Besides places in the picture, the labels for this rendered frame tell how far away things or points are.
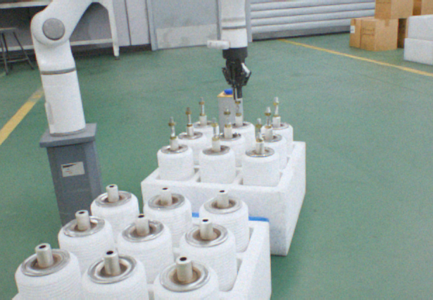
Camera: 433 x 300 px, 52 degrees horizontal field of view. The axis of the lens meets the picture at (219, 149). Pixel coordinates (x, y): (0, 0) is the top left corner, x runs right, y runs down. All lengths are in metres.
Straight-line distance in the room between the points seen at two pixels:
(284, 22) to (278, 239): 5.53
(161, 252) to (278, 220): 0.42
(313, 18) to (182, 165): 5.63
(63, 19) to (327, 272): 0.90
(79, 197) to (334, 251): 0.72
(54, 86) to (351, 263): 0.89
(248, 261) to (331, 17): 6.11
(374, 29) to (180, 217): 4.15
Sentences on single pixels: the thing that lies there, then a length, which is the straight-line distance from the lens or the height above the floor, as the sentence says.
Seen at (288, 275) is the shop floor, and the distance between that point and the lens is 1.11.
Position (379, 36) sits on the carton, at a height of 0.15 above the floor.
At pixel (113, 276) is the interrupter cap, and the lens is 0.71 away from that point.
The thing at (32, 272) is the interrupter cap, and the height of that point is 0.25.
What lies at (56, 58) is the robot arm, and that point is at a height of 0.51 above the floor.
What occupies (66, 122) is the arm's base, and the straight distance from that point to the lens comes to 1.29.
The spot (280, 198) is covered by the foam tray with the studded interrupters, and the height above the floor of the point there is 0.16.
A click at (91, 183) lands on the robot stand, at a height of 0.16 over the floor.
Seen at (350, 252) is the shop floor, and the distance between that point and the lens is 1.21.
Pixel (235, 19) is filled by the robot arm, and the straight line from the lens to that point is 1.31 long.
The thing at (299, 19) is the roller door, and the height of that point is 0.25.
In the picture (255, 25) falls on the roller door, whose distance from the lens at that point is 6.42.
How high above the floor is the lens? 0.64
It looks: 19 degrees down
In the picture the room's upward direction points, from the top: 4 degrees counter-clockwise
